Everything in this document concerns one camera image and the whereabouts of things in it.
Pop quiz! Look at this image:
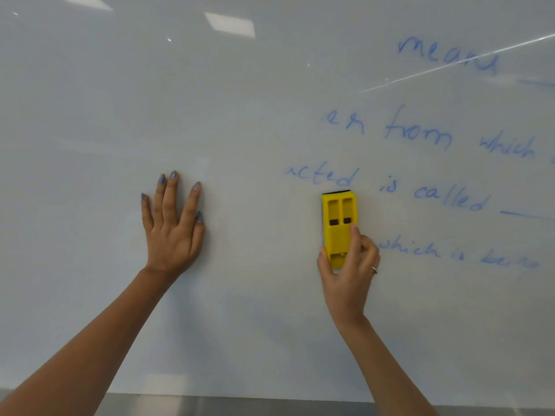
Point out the person's left hand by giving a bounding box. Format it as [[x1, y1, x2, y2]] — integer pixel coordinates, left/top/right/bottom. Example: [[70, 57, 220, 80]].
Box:
[[140, 170, 206, 278]]

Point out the person's right hand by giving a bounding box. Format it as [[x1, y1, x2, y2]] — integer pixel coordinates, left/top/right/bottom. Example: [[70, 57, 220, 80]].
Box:
[[317, 222, 382, 328]]

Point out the yellow whiteboard eraser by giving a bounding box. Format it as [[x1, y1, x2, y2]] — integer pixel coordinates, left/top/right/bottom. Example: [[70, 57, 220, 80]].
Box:
[[321, 189, 360, 270]]

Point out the white whiteboard with blue writing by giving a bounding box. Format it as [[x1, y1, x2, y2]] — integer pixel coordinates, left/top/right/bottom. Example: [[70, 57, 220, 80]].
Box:
[[0, 0, 555, 410]]

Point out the person's right forearm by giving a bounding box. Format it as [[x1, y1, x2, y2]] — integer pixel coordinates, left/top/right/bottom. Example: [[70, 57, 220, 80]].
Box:
[[334, 315, 439, 416]]

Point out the person's left forearm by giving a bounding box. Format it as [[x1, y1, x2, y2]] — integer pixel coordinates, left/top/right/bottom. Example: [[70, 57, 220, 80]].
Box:
[[0, 267, 179, 416]]

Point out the silver metal whiteboard tray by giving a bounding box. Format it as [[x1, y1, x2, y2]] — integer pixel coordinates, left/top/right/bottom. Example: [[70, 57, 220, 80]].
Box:
[[0, 387, 555, 416]]

